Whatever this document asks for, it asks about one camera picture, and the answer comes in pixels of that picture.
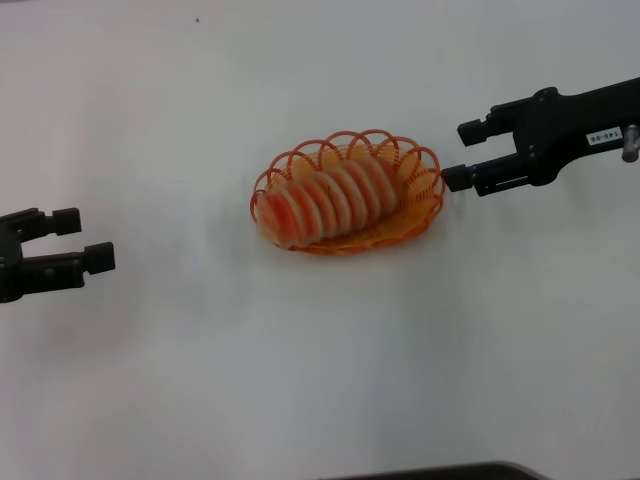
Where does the orange striped bread loaf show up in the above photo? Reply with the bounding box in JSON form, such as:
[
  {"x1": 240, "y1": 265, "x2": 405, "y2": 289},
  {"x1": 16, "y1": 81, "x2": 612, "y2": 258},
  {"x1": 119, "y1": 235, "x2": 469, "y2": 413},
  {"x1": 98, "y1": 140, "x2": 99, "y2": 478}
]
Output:
[{"x1": 257, "y1": 155, "x2": 401, "y2": 250}]

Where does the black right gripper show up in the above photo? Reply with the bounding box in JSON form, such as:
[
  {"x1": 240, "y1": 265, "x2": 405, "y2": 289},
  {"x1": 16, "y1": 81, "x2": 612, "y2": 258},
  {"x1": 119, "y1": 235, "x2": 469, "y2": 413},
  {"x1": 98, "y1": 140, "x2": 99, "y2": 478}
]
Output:
[{"x1": 442, "y1": 75, "x2": 640, "y2": 198}]

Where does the silver connector plug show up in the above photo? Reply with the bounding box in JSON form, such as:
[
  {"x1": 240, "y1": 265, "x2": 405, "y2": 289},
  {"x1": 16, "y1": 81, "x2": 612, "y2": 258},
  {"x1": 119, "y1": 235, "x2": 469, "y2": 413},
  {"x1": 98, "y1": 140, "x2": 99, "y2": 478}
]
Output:
[{"x1": 621, "y1": 125, "x2": 640, "y2": 163}]

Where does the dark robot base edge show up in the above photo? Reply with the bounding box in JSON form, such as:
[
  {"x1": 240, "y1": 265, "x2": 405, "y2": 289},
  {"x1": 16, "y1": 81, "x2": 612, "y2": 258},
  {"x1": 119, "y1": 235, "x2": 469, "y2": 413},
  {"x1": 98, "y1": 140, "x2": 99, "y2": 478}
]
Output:
[{"x1": 344, "y1": 459, "x2": 551, "y2": 480}]

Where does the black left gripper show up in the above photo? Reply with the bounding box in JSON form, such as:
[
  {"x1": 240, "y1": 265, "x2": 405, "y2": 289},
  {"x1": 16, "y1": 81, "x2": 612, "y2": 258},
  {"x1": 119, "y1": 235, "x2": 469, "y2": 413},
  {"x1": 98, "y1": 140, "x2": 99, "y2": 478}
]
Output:
[{"x1": 0, "y1": 207, "x2": 117, "y2": 305}]

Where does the orange plastic wicker basket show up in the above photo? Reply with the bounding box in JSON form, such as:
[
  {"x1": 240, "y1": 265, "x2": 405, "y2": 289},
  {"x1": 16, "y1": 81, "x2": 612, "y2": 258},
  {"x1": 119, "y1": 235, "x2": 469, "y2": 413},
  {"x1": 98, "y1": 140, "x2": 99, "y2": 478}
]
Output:
[{"x1": 248, "y1": 129, "x2": 448, "y2": 257}]

